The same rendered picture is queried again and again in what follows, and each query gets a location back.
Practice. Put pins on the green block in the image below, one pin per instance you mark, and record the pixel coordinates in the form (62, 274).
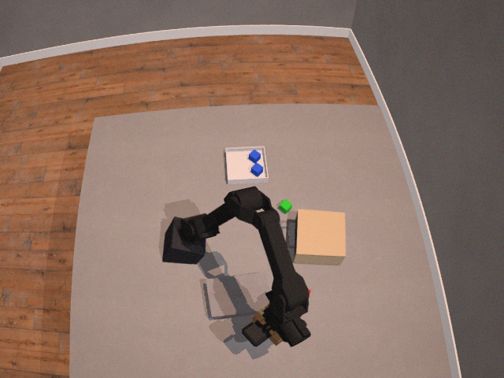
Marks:
(285, 206)

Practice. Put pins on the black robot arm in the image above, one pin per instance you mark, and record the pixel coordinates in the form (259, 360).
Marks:
(289, 289)

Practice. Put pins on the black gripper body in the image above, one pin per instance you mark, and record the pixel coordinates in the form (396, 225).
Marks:
(255, 333)

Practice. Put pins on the blue block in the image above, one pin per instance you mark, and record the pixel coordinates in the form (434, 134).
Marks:
(254, 156)
(257, 170)

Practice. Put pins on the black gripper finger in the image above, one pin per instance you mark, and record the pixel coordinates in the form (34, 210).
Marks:
(257, 323)

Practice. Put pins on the brown cardboard box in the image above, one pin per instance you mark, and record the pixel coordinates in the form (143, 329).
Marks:
(275, 338)

